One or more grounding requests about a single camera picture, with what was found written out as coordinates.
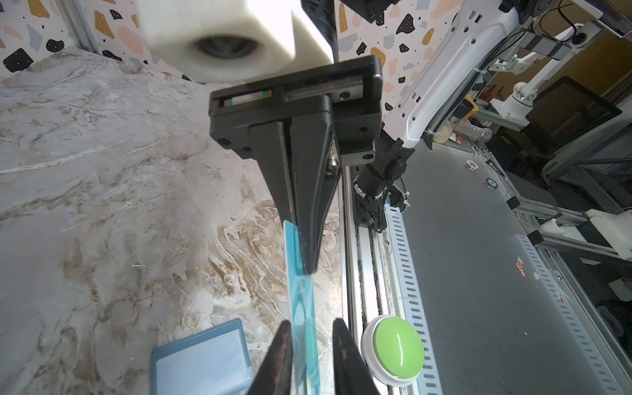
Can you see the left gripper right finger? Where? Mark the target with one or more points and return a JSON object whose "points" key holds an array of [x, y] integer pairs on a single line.
{"points": [[351, 374]]}

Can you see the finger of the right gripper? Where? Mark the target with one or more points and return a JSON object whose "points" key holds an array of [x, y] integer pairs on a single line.
{"points": [[314, 179], [271, 149]]}

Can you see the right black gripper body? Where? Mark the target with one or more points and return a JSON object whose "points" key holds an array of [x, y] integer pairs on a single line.
{"points": [[350, 91]]}

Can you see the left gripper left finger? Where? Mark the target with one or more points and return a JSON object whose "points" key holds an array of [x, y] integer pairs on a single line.
{"points": [[274, 375]]}

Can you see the blue leather card holder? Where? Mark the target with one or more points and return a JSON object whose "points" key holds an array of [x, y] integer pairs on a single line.
{"points": [[214, 361]]}

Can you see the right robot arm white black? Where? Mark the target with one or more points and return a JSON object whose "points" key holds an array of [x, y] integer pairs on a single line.
{"points": [[475, 37]]}

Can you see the green push button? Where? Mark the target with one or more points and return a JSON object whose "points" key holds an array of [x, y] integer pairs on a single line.
{"points": [[393, 350]]}

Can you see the white ventilated cable duct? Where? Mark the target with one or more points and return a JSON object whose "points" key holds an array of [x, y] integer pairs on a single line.
{"points": [[407, 301]]}

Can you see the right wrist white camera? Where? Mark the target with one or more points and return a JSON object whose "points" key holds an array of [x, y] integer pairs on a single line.
{"points": [[233, 41]]}

